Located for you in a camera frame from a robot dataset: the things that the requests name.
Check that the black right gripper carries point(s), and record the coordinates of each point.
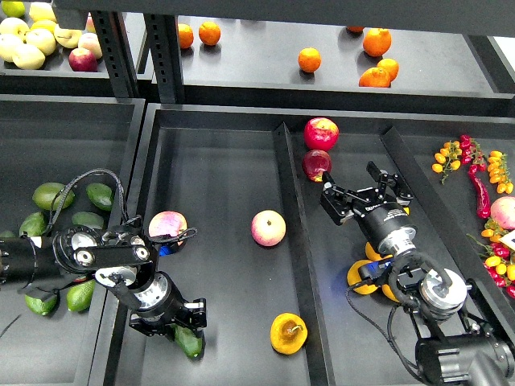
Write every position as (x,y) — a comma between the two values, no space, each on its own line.
(381,217)

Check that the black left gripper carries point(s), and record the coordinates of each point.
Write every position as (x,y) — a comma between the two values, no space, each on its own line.
(169,309)

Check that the dark green avocado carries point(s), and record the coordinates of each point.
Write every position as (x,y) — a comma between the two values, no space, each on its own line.
(191,342)

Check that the yellow pear with brown stem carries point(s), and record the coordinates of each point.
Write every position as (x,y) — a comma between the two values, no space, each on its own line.
(288,333)

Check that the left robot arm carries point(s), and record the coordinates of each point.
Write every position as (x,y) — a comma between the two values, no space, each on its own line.
(123,259)

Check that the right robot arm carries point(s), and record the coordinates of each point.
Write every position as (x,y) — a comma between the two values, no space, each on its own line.
(467,344)

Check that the round yellow pear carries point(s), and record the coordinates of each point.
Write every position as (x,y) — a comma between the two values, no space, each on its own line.
(372,255)

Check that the yellow pear brown end left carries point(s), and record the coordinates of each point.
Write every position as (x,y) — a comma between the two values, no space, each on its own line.
(353,277)

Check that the yellow pear middle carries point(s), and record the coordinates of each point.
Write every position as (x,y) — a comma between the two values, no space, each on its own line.
(386,290)

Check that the green avocado by tray edge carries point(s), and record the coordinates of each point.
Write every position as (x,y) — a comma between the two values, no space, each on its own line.
(79,297)

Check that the bright green avocado bottom left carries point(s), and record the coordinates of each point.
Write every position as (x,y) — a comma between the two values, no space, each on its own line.
(40,307)

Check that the small dark avocado top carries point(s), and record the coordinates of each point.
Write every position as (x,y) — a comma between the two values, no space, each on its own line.
(100,195)

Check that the light green avocado top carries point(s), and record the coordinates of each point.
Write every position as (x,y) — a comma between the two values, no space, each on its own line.
(47,196)

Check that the dark avocado far left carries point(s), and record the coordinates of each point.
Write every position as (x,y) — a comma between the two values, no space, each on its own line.
(7,234)

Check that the dark red apple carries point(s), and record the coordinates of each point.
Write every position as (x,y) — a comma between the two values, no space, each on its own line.
(315,163)

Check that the bright red apple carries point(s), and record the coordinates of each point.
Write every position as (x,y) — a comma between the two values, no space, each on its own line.
(321,133)

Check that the orange cherry tomato bunch left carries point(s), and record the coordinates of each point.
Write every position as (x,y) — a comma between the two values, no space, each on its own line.
(447,160)

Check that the orange cherry tomato bunch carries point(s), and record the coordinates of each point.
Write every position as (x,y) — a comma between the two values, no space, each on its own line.
(498,172)
(447,160)

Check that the pink apple left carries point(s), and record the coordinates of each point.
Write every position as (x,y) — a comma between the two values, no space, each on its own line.
(167,223)

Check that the pink apple centre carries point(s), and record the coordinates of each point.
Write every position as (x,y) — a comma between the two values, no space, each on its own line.
(268,228)

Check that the black centre tray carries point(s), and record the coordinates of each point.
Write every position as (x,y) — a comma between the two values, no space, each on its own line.
(218,167)

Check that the red cherry tomato bunch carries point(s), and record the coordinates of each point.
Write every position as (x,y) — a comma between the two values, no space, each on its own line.
(472,153)

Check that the red chili pepper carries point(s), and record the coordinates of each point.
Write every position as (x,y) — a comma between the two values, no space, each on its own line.
(483,203)

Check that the orange front right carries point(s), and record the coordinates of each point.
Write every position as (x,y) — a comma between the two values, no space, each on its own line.
(375,77)

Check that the small orange right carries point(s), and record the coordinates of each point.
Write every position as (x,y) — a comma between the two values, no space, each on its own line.
(391,66)

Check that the small orange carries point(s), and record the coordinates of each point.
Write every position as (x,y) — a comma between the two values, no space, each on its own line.
(391,66)
(309,60)

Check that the orange cherry tomato bunch right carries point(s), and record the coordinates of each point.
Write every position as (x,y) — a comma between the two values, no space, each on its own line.
(498,172)

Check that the pink peach right edge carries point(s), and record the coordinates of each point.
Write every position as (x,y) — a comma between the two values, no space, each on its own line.
(502,212)

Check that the white price tag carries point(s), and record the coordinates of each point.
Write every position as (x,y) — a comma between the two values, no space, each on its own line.
(509,240)

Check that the mixed cherry tomato bunch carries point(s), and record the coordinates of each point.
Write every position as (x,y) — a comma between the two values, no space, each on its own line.
(498,259)

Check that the black tray divider left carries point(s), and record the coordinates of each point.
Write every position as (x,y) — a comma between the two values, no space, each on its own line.
(319,362)

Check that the black tray divider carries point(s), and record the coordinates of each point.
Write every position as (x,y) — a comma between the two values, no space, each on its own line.
(449,213)
(319,362)

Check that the small orange centre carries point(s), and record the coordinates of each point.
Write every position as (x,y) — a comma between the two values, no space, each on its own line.
(309,60)

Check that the large orange top right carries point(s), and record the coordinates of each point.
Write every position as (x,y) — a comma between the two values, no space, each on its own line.
(377,42)

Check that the black tray divider right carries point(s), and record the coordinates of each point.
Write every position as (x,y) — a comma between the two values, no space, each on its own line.
(449,213)

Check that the orange under shelf edge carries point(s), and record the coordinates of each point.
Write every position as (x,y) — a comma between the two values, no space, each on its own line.
(356,30)

